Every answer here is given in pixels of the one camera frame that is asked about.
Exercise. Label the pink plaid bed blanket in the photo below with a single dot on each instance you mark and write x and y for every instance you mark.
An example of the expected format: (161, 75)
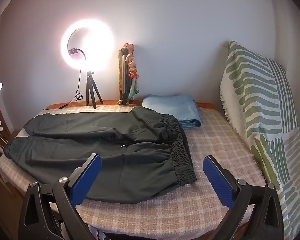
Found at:
(214, 135)

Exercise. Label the folded light blue jeans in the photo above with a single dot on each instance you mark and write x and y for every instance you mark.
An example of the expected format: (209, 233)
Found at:
(172, 107)

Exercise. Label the black mini tripod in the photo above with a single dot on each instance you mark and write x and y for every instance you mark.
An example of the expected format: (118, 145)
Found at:
(90, 90)

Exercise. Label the orange wooden bed frame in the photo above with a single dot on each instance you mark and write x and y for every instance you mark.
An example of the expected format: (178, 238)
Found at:
(107, 102)

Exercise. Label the brown wooden wardrobe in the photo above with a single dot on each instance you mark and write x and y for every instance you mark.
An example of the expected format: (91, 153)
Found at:
(0, 62)

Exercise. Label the green striped white pillow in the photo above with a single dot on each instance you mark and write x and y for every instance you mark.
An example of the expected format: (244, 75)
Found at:
(259, 92)

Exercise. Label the black gooseneck phone holder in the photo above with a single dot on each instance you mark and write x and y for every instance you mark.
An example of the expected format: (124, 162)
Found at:
(72, 51)

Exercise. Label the dark grey pants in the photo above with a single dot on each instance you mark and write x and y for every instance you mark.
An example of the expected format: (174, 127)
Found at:
(90, 127)

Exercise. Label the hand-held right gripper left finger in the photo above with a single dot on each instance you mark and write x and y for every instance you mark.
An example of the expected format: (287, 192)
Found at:
(86, 177)

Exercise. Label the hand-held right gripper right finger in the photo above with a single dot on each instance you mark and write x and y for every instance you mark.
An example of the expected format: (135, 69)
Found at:
(218, 177)

